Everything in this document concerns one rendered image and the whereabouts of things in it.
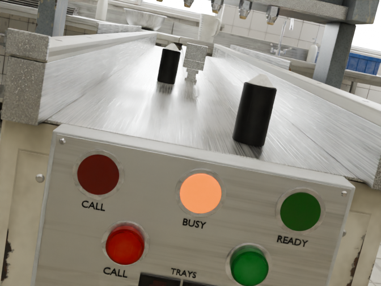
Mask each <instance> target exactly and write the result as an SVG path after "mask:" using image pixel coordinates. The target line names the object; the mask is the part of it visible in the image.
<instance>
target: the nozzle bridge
mask: <svg viewBox="0 0 381 286"><path fill-rule="evenodd" d="M248 1H251V2H252V7H251V10H256V11H261V12H266V11H267V8H268V5H271V6H277V7H280V11H279V15H280V16H285V17H289V18H294V19H299V20H305V21H308V22H314V23H319V24H324V25H325V30H324V34H323V38H322V41H321V46H320V50H319V54H318V57H317V62H316V66H315V71H314V75H313V78H312V79H313V80H316V81H319V82H321V83H324V84H326V85H330V86H332V87H335V88H337V89H340V88H341V84H342V80H343V77H344V73H345V69H346V65H347V62H348V58H349V53H350V49H351V47H352V42H353V38H354V34H355V30H356V27H357V26H356V25H362V24H374V21H375V17H376V13H377V10H378V6H379V2H380V0H248ZM239 3H240V0H224V3H223V4H226V5H232V6H236V7H239ZM67 4H68V0H39V6H38V11H37V19H36V28H35V33H39V34H42V35H48V36H50V37H57V36H63V35H64V28H65V20H66V12H67Z"/></svg>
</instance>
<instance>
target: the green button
mask: <svg viewBox="0 0 381 286"><path fill-rule="evenodd" d="M230 270H231V274H232V277H233V278H234V280H235V281H236V282H238V283H239V284H241V285H244V286H254V285H258V284H260V283H261V282H262V281H263V280H264V279H265V278H266V276H267V274H268V271H269V266H268V262H267V259H266V257H265V255H264V254H263V253H262V252H260V251H258V250H256V249H251V248H247V249H242V250H240V251H238V252H237V253H236V254H235V255H234V256H233V258H232V260H231V263H230Z"/></svg>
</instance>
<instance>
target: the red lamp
mask: <svg viewBox="0 0 381 286"><path fill-rule="evenodd" d="M77 177H78V181H79V184H80V185H81V186H82V188H83V189H84V190H86V191H87V192H89V193H91V194H94V195H103V194H107V193H109V192H111V191H112V190H113V189H114V188H115V187H116V185H117V183H118V180H119V171H118V168H117V165H116V164H115V163H114V162H113V161H112V160H111V159H110V158H108V157H106V156H104V155H99V154H96V155H91V156H89V157H87V158H85V159H84V160H83V161H82V162H81V164H80V165H79V167H78V171H77Z"/></svg>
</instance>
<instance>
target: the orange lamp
mask: <svg viewBox="0 0 381 286"><path fill-rule="evenodd" d="M180 198H181V201H182V203H183V204H184V206H185V207H186V208H187V209H188V210H190V211H192V212H195V213H206V212H209V211H211V210H212V209H214V208H215V207H216V206H217V205H218V203H219V201H220V199H221V188H220V185H219V184H218V182H217V181H216V180H215V179H214V178H213V177H212V176H210V175H206V174H195V175H192V176H190V177H189V178H188V179H186V180H185V181H184V183H183V185H182V187H181V189H180Z"/></svg>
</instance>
